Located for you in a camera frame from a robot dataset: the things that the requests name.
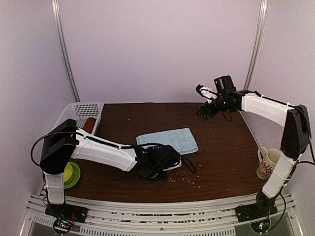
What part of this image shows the white perforated plastic basket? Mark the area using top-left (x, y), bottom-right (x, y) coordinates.
top-left (52, 101), bottom-right (104, 135)

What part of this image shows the light blue towel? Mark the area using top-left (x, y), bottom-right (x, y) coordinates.
top-left (136, 128), bottom-right (199, 155)

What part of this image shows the left round circuit board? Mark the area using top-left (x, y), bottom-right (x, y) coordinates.
top-left (53, 219), bottom-right (74, 235)

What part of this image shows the green bowl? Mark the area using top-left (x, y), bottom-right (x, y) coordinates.
top-left (63, 162), bottom-right (73, 182)

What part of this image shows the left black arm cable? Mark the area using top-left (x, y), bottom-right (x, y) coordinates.
top-left (118, 144), bottom-right (197, 174)

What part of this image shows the green plate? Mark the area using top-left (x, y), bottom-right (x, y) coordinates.
top-left (64, 162), bottom-right (81, 189)

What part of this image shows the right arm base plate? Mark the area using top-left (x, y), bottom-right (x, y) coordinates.
top-left (235, 204), bottom-right (278, 223)

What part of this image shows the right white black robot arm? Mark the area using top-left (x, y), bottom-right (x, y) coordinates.
top-left (195, 75), bottom-right (312, 217)

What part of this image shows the aluminium front rail frame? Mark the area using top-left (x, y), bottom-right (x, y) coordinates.
top-left (17, 191), bottom-right (307, 236)

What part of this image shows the left aluminium corner post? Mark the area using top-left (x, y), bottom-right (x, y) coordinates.
top-left (51, 0), bottom-right (80, 102)

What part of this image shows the right aluminium corner post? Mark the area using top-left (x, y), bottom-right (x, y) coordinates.
top-left (243, 0), bottom-right (269, 90)

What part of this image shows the rust brown towel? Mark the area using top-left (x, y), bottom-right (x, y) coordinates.
top-left (82, 117), bottom-right (96, 134)

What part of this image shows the aluminium corner post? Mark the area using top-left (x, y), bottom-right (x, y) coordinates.
top-left (51, 0), bottom-right (80, 102)
top-left (243, 0), bottom-right (269, 90)

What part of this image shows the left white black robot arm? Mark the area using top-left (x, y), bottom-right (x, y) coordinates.
top-left (35, 119), bottom-right (182, 218)

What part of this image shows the patterned paper cup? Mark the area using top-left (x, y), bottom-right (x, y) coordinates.
top-left (256, 147), bottom-right (281, 180)

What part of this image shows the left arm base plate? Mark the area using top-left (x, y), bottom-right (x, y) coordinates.
top-left (45, 203), bottom-right (88, 223)

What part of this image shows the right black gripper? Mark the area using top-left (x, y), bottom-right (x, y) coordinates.
top-left (196, 93), bottom-right (232, 120)

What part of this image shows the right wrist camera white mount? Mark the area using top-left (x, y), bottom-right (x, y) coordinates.
top-left (195, 85), bottom-right (219, 105)

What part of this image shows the right round circuit board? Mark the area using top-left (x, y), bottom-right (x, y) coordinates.
top-left (251, 220), bottom-right (271, 234)

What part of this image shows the round circuit board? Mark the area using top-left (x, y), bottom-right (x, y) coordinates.
top-left (53, 219), bottom-right (74, 235)
top-left (251, 220), bottom-right (271, 234)

